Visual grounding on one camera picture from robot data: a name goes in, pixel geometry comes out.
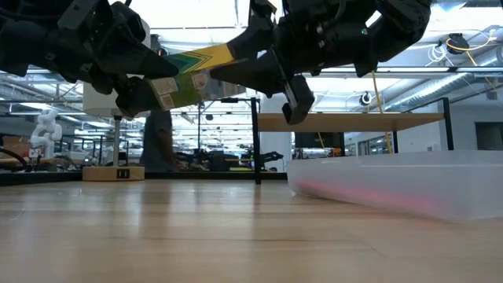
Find person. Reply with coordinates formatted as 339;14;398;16
140;109;176;172

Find black table frame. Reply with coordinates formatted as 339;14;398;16
0;170;288;186

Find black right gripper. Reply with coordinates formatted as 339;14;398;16
209;0;378;126

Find yellow hanging cable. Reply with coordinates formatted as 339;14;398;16
370;70;395;155

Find brown cardboard box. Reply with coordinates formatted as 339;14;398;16
2;136;31;158

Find black background rig frame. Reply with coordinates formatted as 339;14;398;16
197;97;253;174

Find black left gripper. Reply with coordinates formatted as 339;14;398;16
39;0;180;119

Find wooden shelf riser black legs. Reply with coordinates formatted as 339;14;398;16
250;97;456;186

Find white shade table lamp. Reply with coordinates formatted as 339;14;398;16
81;17;152;182

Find clear pencil case purple lid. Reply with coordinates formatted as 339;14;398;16
285;149;503;224

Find yellow green crayon box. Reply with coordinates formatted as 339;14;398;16
148;42;248;112

